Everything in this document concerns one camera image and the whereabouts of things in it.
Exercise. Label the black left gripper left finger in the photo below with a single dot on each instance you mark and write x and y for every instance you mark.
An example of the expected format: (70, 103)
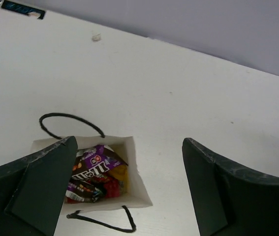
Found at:
(32, 190)

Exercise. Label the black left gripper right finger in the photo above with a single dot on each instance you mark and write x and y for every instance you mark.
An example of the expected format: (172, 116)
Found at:
(230, 199)

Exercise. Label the purple M&M snack packet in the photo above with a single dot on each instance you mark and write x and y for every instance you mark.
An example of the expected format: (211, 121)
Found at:
(94, 161)

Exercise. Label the grey white paper coffee bag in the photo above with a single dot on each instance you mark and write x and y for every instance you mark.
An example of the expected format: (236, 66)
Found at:
(136, 196)

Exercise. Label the purple brown snack wrapper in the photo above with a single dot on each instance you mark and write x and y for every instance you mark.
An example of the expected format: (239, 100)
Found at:
(85, 191)

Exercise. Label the red snack packet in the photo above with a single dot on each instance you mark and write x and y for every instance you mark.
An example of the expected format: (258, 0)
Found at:
(112, 189)

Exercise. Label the yellow snack packet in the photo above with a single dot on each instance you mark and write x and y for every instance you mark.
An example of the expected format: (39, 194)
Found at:
(121, 174)

